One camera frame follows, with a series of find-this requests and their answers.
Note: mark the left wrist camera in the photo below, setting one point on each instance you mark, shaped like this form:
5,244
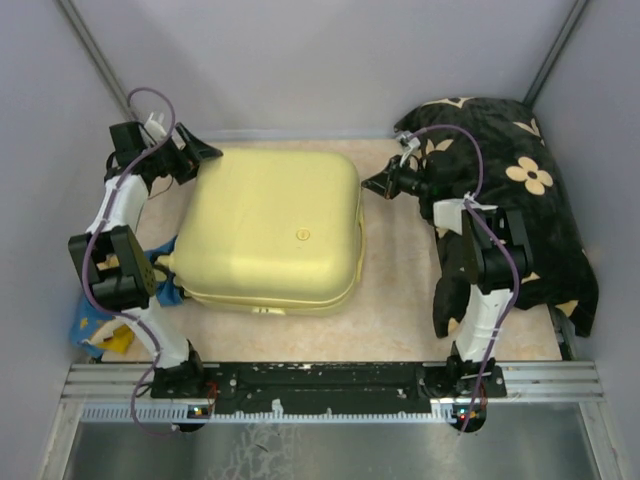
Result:
154,127

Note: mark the blue patterned cloth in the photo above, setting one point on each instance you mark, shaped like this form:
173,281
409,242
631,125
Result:
96,333

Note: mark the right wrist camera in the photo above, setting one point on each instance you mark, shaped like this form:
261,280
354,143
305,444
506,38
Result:
410,143

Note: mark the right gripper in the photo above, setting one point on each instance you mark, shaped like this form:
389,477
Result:
386,182

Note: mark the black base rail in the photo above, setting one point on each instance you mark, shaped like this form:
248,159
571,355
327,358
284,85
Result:
336,388

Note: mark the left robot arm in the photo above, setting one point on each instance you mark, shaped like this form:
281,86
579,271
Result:
117,277

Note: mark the black floral blanket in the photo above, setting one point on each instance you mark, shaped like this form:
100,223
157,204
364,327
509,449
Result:
495,147

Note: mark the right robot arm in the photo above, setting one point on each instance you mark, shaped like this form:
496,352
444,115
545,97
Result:
484,253

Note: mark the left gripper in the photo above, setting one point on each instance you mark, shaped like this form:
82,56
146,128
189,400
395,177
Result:
189,157

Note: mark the pale yellow suitcase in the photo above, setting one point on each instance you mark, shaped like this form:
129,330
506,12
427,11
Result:
270,230

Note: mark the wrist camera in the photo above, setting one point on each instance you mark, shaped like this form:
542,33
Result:
154,127
410,143

